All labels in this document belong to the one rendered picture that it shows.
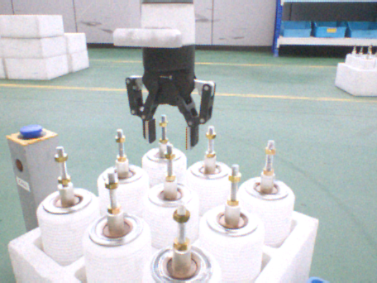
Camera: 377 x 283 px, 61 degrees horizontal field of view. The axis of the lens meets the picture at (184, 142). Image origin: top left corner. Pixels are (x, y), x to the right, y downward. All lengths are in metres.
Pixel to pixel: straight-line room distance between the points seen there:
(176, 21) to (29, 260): 0.42
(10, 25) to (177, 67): 2.88
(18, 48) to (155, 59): 2.86
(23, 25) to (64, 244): 2.76
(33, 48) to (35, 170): 2.55
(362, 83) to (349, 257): 1.86
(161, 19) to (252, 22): 5.10
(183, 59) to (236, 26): 5.09
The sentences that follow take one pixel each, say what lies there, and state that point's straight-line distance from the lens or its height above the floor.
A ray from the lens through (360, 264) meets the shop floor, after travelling 0.89.
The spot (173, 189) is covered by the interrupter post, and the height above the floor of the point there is 0.27.
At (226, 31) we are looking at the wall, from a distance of 5.54.
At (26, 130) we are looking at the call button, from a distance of 0.68.
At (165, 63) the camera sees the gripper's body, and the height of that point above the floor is 0.47.
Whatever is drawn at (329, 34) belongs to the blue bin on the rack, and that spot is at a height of 0.31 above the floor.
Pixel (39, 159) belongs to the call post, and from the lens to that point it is 0.67.
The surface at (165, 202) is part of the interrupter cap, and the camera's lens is 0.52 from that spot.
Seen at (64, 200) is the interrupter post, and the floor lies 0.26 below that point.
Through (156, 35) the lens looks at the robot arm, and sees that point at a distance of 0.40.
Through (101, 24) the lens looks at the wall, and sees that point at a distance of 6.09.
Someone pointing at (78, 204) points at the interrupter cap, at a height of 0.25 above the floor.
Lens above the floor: 0.53
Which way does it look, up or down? 21 degrees down
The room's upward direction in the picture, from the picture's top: straight up
